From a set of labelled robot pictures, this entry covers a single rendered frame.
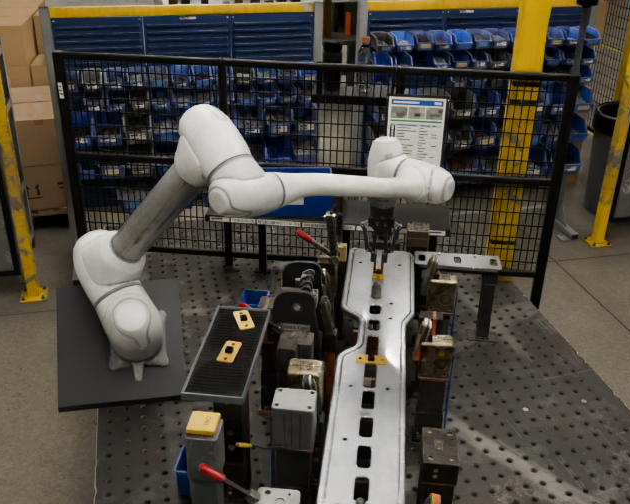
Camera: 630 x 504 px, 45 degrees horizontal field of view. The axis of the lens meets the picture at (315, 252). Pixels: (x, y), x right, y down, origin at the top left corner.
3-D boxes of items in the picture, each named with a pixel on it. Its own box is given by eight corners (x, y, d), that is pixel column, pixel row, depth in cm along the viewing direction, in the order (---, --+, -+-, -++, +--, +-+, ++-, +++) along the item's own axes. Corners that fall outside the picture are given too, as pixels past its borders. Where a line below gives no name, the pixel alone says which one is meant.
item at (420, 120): (441, 176, 286) (449, 96, 272) (381, 173, 288) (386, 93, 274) (441, 174, 288) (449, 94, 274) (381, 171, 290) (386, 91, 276)
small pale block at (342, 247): (342, 340, 267) (346, 248, 250) (332, 339, 267) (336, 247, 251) (343, 335, 270) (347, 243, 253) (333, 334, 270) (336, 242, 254)
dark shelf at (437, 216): (450, 237, 273) (451, 230, 272) (204, 222, 281) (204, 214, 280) (447, 212, 293) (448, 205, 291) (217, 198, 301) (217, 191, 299)
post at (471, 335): (498, 342, 268) (509, 270, 254) (466, 340, 269) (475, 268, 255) (496, 332, 273) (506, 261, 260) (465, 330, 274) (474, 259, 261)
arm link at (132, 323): (123, 371, 230) (116, 354, 210) (98, 319, 235) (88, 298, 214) (172, 346, 235) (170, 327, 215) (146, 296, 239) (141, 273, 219)
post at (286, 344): (294, 468, 211) (295, 348, 192) (277, 467, 211) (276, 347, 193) (297, 456, 215) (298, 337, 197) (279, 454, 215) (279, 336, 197)
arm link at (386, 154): (359, 186, 232) (392, 198, 224) (361, 137, 225) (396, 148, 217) (381, 177, 239) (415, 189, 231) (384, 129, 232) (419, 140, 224)
